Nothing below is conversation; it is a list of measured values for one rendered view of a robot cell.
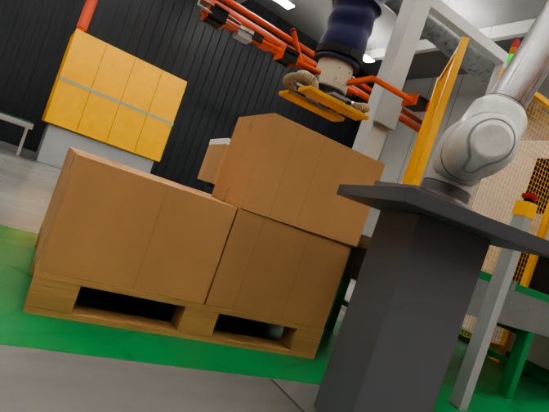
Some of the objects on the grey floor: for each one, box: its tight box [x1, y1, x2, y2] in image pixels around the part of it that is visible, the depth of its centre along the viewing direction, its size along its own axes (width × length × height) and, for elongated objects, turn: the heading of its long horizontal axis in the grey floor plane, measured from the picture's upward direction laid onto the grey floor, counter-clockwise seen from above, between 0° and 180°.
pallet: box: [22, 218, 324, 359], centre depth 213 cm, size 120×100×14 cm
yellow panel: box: [34, 29, 187, 173], centre depth 868 cm, size 222×91×248 cm, turn 31°
